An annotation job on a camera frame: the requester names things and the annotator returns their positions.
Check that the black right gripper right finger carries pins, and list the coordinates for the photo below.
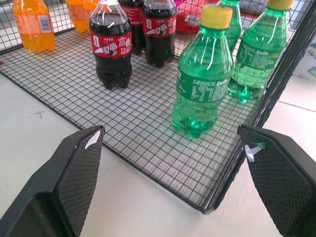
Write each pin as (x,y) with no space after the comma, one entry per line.
(284,182)

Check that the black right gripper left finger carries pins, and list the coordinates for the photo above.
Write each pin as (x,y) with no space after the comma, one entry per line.
(74,177)

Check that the white cardboard box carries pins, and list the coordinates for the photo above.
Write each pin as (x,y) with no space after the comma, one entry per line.
(306,61)

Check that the green Sprite bottle yellow cap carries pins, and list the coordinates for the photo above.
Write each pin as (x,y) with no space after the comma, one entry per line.
(259,56)
(201,81)
(234,27)

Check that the dark cola bottle red label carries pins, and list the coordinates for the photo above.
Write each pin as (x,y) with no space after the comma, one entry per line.
(159,32)
(111,47)
(134,24)

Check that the orange soda bottle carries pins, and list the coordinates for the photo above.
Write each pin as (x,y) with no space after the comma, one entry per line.
(80,14)
(33,24)

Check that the grey snack bag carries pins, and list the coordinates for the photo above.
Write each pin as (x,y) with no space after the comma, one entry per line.
(254,6)

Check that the red snack package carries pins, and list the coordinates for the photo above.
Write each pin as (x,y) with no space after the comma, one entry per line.
(188,17)

